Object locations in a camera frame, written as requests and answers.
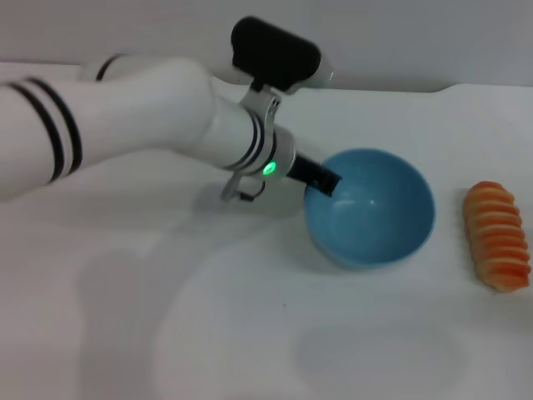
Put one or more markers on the blue bowl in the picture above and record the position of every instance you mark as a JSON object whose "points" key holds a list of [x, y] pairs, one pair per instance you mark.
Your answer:
{"points": [[375, 225]]}

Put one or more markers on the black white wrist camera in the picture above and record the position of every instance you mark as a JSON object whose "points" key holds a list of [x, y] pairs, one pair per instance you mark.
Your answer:
{"points": [[275, 54]]}

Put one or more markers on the orange ridged bread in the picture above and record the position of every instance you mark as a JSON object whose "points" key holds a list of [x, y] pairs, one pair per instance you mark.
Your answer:
{"points": [[495, 237]]}

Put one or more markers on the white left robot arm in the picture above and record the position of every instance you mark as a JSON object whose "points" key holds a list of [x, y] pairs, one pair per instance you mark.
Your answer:
{"points": [[145, 108]]}

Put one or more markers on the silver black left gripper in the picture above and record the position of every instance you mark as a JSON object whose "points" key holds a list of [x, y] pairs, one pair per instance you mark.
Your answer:
{"points": [[279, 154]]}

